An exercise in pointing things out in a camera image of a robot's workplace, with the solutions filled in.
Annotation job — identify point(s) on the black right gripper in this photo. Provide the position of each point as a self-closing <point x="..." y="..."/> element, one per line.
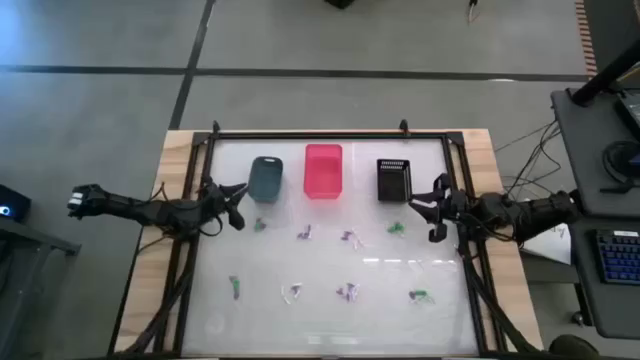
<point x="455" y="207"/>

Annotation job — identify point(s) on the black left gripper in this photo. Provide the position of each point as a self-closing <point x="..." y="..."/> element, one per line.
<point x="212" y="200"/>

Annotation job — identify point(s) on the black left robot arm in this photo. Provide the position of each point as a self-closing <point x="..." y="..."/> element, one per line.
<point x="150" y="212"/>

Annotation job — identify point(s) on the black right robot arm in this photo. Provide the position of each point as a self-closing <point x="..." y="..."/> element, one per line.
<point x="525" y="215"/>

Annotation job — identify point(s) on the grey-blue plastic bin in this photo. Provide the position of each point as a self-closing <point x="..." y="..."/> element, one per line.
<point x="265" y="180"/>

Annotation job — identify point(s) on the pink plastic bin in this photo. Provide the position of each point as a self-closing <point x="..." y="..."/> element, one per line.
<point x="323" y="172"/>

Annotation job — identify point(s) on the white paper sheet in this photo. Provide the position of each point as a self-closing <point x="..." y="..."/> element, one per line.
<point x="552" y="247"/>

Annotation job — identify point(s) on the white glossy table mat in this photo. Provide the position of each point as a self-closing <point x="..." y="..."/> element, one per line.
<point x="325" y="320"/>

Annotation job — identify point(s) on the dark grey desk top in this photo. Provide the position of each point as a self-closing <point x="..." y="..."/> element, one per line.
<point x="585" y="150"/>
<point x="585" y="300"/>

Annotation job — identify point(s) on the black caster wheel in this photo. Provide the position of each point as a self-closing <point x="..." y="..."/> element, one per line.
<point x="578" y="318"/>

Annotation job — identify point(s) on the backlit black keyboard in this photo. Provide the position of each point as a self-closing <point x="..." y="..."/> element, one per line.
<point x="620" y="257"/>

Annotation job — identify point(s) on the black headphones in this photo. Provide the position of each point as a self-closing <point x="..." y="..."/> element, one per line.
<point x="620" y="150"/>

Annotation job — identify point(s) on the grey metal cart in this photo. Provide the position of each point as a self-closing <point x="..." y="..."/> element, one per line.
<point x="40" y="239"/>

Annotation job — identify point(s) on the person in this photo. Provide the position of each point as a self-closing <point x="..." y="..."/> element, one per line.
<point x="574" y="349"/>

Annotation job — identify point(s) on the black diagonal pole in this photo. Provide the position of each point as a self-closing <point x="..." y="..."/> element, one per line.
<point x="600" y="82"/>

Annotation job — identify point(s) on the black object on floor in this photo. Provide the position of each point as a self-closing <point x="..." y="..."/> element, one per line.
<point x="340" y="3"/>

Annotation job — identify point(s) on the black device with light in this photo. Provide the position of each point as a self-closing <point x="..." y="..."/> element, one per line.
<point x="17" y="200"/>

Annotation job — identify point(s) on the black laptop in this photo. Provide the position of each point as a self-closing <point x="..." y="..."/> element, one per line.
<point x="631" y="112"/>

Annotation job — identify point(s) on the dark mat with orange edge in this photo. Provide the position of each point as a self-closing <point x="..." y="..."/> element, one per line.
<point x="615" y="30"/>

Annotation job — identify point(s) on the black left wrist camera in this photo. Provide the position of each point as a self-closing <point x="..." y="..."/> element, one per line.
<point x="236" y="219"/>

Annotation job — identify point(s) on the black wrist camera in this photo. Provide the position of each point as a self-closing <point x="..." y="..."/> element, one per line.
<point x="236" y="219"/>
<point x="437" y="234"/>

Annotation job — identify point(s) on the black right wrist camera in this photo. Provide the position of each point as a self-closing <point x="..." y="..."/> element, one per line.
<point x="437" y="234"/>

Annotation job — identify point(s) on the black frame clamp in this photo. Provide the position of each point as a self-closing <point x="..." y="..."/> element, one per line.
<point x="403" y="126"/>
<point x="216" y="127"/>

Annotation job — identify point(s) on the black metal table frame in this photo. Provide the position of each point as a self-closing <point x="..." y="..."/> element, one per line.
<point x="325" y="135"/>

